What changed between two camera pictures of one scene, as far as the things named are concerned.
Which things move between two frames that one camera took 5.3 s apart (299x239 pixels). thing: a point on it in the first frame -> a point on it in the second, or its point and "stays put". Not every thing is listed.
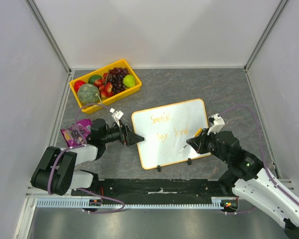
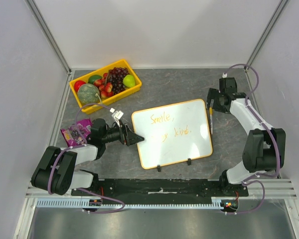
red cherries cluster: [105, 87] stays put
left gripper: [127, 137] stays put
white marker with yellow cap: [197, 133] -> [211, 115]
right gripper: [202, 141] -> [213, 98]
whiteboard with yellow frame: [166, 130] stays put
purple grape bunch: [116, 76] stays put
